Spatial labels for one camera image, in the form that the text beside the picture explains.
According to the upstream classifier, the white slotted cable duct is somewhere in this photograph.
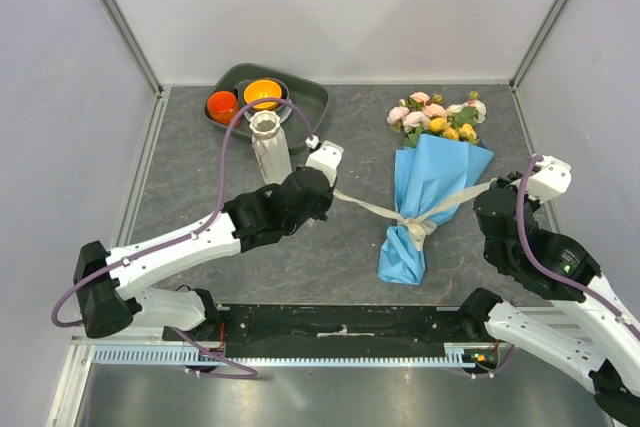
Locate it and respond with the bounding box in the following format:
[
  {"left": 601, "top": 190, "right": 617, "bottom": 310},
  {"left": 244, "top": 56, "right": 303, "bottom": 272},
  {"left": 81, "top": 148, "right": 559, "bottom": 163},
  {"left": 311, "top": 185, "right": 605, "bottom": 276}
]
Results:
[{"left": 92, "top": 345, "right": 476, "bottom": 368}]

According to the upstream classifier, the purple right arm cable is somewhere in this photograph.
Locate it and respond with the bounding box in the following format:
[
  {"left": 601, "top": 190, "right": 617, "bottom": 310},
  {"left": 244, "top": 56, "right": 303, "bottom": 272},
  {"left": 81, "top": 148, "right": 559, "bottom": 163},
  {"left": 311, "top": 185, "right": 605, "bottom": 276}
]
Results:
[{"left": 514, "top": 155, "right": 640, "bottom": 343}]

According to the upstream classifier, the pink flower bunch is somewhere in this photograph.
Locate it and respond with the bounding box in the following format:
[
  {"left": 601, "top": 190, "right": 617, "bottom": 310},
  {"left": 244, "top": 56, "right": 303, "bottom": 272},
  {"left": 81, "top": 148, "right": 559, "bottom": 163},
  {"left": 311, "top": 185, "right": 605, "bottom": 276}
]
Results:
[{"left": 386, "top": 91, "right": 487, "bottom": 148}]

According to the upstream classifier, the white ribbed vase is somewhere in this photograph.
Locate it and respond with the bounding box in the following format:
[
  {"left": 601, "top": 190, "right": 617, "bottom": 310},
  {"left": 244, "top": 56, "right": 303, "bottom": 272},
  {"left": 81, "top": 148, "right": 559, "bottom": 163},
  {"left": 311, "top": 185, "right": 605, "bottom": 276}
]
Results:
[{"left": 249, "top": 111, "right": 292, "bottom": 184}]

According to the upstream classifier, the aluminium frame post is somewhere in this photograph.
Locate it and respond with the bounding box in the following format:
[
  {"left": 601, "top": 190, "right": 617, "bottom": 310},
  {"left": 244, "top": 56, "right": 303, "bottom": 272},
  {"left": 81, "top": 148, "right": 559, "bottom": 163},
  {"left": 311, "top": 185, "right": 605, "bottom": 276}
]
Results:
[
  {"left": 509, "top": 0, "right": 571, "bottom": 93},
  {"left": 99, "top": 0, "right": 164, "bottom": 98}
]

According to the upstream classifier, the orange bowl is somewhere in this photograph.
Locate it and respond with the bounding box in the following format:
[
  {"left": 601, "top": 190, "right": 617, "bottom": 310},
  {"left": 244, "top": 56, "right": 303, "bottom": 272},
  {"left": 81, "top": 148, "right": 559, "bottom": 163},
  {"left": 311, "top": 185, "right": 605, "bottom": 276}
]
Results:
[{"left": 243, "top": 78, "right": 287, "bottom": 112}]

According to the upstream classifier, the yellow flower bunch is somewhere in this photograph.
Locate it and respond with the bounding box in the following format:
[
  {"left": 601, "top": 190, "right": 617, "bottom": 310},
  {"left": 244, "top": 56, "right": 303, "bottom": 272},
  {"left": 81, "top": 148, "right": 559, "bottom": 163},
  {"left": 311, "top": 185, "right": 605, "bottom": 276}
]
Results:
[{"left": 427, "top": 117, "right": 479, "bottom": 145}]

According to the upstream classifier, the right aluminium frame post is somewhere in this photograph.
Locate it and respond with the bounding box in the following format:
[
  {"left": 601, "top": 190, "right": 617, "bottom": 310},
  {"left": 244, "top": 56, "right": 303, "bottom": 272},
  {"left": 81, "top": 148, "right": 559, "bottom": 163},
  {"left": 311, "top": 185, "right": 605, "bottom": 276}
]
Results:
[{"left": 509, "top": 0, "right": 571, "bottom": 93}]

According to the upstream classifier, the dark grey tray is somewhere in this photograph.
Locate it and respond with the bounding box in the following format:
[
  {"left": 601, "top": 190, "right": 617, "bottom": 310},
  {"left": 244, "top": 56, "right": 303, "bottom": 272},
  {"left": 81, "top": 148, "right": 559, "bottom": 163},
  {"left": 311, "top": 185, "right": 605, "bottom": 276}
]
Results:
[{"left": 213, "top": 63, "right": 335, "bottom": 154}]

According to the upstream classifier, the orange cup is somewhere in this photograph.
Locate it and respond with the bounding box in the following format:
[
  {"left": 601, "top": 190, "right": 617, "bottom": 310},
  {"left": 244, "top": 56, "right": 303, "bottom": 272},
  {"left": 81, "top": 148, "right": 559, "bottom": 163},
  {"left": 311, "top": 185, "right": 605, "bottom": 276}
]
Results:
[{"left": 206, "top": 90, "right": 239, "bottom": 126}]

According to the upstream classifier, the blue wrapping paper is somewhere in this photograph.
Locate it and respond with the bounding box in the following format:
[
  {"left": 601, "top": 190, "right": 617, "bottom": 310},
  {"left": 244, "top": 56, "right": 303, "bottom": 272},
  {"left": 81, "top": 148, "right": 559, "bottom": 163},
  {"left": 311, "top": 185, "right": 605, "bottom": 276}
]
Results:
[{"left": 377, "top": 136, "right": 494, "bottom": 286}]

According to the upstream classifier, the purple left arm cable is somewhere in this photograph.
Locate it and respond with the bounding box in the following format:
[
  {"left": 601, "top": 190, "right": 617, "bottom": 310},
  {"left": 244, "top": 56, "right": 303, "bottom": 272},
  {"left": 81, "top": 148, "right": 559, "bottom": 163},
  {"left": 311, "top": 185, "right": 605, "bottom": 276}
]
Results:
[{"left": 50, "top": 96, "right": 321, "bottom": 380}]

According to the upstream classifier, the left aluminium frame post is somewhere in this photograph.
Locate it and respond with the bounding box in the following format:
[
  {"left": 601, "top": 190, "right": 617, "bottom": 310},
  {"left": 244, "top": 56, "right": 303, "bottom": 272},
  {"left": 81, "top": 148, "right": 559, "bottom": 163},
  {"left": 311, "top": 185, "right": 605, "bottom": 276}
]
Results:
[{"left": 99, "top": 0, "right": 164, "bottom": 98}]

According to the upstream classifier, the cream printed ribbon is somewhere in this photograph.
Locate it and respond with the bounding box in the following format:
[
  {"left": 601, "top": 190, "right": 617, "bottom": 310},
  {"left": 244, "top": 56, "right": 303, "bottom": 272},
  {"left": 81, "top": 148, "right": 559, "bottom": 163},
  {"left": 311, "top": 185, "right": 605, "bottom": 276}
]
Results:
[{"left": 331, "top": 179, "right": 501, "bottom": 253}]

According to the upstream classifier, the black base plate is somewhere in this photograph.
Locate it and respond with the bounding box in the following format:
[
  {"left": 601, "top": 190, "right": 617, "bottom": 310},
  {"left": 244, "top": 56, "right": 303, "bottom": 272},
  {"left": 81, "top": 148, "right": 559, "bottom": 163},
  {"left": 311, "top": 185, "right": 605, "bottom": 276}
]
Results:
[{"left": 187, "top": 304, "right": 476, "bottom": 358}]

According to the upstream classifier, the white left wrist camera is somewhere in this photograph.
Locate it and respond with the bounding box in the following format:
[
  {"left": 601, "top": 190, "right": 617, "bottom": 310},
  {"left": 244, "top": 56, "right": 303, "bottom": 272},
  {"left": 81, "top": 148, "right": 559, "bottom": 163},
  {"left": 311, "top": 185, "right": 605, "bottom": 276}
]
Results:
[{"left": 305, "top": 136, "right": 344, "bottom": 187}]

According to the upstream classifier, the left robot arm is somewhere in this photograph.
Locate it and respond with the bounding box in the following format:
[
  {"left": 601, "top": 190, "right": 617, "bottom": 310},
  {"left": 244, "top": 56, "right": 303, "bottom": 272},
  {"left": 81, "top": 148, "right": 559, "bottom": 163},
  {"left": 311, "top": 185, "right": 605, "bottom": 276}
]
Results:
[{"left": 73, "top": 166, "right": 337, "bottom": 340}]

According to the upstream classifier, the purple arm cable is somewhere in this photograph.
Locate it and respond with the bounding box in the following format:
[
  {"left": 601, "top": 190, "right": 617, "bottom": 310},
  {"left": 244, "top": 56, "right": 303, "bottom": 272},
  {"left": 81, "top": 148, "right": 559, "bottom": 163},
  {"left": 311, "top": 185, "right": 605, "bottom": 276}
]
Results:
[
  {"left": 50, "top": 96, "right": 321, "bottom": 380},
  {"left": 514, "top": 155, "right": 640, "bottom": 343}
]

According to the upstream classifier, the grey plate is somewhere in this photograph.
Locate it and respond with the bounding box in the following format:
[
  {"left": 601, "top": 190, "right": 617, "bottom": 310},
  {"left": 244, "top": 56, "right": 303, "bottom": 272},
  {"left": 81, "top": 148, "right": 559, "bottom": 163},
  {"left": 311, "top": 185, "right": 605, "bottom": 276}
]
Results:
[{"left": 243, "top": 99, "right": 292, "bottom": 122}]

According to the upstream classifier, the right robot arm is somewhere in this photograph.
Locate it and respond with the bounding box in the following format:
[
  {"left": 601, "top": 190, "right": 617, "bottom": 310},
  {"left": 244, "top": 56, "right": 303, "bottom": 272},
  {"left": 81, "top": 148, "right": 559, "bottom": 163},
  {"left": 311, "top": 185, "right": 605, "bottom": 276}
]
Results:
[{"left": 454, "top": 165, "right": 639, "bottom": 426}]

